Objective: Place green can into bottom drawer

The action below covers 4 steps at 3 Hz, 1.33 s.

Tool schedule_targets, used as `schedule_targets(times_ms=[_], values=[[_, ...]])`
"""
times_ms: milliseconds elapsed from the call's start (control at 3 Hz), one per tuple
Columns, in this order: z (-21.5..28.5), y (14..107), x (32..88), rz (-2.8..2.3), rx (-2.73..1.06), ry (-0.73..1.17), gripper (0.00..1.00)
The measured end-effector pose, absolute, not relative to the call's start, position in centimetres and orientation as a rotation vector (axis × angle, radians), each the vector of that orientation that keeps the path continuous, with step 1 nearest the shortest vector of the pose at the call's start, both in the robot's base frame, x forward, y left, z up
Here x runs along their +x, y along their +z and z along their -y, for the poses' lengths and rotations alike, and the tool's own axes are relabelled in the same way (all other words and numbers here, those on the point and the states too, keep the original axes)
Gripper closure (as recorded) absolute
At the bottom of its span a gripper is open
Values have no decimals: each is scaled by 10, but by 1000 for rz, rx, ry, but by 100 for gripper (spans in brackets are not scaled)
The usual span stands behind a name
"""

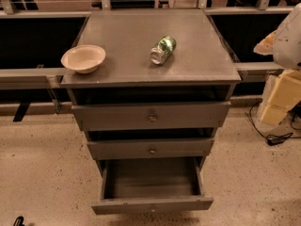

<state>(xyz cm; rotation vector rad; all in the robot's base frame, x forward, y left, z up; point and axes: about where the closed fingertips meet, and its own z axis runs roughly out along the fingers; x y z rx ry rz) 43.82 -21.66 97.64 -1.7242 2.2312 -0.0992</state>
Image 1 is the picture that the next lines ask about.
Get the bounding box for grey middle drawer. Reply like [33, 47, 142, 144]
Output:
[87, 137, 214, 160]

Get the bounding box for grey top drawer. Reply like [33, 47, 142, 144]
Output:
[72, 102, 230, 131]

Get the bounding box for green soda can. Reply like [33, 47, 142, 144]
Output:
[150, 36, 177, 65]

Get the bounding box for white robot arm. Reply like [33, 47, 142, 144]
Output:
[253, 4, 301, 128]

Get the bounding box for grey bottom drawer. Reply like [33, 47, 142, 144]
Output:
[92, 157, 214, 215]

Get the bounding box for black power cable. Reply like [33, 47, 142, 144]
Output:
[247, 101, 301, 147]

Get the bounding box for grey metal railing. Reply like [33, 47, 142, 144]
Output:
[0, 6, 301, 91]

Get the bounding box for grey drawer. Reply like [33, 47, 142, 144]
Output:
[87, 137, 214, 160]
[92, 157, 214, 215]
[72, 102, 230, 131]

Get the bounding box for grey drawer cabinet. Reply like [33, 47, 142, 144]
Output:
[60, 8, 243, 171]

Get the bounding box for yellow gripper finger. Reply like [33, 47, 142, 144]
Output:
[253, 31, 276, 56]
[259, 70, 301, 126]

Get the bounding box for black object bottom left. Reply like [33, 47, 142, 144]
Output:
[13, 216, 24, 226]

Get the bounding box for white bowl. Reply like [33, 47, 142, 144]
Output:
[61, 45, 106, 74]

